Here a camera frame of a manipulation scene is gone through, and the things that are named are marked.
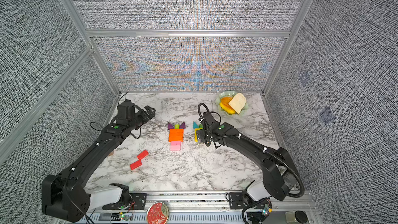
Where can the red round tin lid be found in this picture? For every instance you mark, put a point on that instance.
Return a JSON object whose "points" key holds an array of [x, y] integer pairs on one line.
{"points": [[158, 213]]}

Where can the red rectangle block upper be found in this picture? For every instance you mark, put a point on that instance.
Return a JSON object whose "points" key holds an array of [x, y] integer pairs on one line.
{"points": [[143, 155]]}

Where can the orange rectangle block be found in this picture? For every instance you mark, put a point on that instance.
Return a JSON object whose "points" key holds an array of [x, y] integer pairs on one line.
{"points": [[178, 134], [175, 131]]}

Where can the orange rectangle block top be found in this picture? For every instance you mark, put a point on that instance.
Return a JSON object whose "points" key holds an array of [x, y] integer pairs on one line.
{"points": [[175, 131]]}

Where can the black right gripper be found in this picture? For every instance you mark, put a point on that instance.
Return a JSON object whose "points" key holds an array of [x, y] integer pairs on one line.
{"points": [[202, 132]]}

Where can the orange round food toy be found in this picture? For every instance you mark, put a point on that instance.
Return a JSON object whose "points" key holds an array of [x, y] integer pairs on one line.
{"points": [[226, 100]]}

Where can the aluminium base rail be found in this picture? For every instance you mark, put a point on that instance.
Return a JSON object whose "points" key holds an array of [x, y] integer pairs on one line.
{"points": [[185, 207]]}

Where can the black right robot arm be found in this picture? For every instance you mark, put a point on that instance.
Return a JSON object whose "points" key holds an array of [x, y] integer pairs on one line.
{"points": [[280, 177]]}

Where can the teal triangle block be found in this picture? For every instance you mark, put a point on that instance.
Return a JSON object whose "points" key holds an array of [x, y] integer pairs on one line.
{"points": [[195, 125]]}

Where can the orange rectangle block diagonal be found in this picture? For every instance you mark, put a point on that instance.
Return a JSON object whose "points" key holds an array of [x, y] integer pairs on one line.
{"points": [[176, 139]]}

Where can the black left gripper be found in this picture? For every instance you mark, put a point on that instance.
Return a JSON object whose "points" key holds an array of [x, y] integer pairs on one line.
{"points": [[146, 117]]}

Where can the red rectangle block lower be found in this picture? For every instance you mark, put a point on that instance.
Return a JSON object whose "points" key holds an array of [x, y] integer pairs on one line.
{"points": [[136, 165]]}

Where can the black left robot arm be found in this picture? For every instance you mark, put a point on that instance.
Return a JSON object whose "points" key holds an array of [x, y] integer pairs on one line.
{"points": [[63, 196]]}

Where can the beige bread slice toy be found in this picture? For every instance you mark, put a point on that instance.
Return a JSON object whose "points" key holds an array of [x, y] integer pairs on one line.
{"points": [[238, 102]]}

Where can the green glass plate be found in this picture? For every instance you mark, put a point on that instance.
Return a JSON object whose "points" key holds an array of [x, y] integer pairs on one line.
{"points": [[231, 93]]}

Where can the pink rectangle block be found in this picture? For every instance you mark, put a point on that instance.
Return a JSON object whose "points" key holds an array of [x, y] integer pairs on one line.
{"points": [[175, 148], [176, 143]]}

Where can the red rectangle block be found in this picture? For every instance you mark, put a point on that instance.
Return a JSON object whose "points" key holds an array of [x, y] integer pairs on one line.
{"points": [[143, 155], [136, 165]]}

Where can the purple triangle block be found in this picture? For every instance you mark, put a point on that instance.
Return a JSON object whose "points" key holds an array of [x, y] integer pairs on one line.
{"points": [[170, 126], [182, 126]]}

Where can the black knob on box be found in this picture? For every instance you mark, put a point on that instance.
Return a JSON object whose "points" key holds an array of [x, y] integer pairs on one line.
{"points": [[296, 217]]}

